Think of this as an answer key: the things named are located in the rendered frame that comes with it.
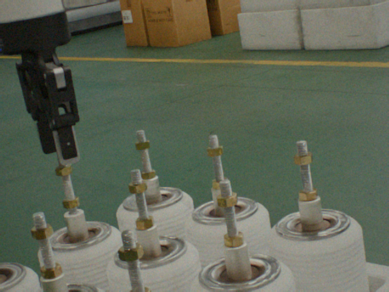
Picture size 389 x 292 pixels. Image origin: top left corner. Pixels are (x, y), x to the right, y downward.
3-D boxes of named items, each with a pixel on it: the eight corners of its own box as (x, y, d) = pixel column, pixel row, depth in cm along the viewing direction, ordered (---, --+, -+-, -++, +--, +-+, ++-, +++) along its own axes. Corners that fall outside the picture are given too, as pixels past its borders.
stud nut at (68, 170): (71, 170, 84) (69, 162, 84) (75, 173, 82) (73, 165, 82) (54, 174, 83) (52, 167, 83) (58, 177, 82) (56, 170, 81)
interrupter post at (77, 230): (87, 243, 84) (81, 215, 83) (66, 245, 84) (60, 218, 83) (92, 234, 86) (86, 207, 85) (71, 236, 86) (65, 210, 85)
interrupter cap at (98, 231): (106, 249, 81) (104, 243, 81) (37, 258, 82) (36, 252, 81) (117, 222, 88) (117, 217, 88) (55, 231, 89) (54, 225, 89)
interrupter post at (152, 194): (140, 206, 92) (135, 180, 92) (149, 199, 94) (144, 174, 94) (157, 206, 91) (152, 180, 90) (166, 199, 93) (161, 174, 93)
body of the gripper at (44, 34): (-16, 16, 81) (5, 101, 83) (1, 17, 73) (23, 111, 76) (51, 3, 84) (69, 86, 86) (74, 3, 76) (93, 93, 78)
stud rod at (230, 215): (232, 258, 69) (219, 180, 67) (243, 257, 69) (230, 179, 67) (231, 262, 68) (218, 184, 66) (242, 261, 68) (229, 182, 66)
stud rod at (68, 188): (78, 216, 85) (64, 152, 83) (80, 219, 84) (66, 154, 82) (69, 219, 84) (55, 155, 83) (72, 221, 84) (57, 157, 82)
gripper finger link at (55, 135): (51, 131, 78) (59, 165, 79) (53, 132, 78) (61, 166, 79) (72, 126, 79) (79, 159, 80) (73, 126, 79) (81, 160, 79)
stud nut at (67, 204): (78, 201, 85) (76, 194, 85) (82, 205, 83) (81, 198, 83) (61, 206, 84) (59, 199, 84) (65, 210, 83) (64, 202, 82)
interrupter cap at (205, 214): (193, 207, 89) (192, 202, 88) (256, 198, 88) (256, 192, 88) (191, 232, 81) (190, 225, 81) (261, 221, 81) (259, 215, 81)
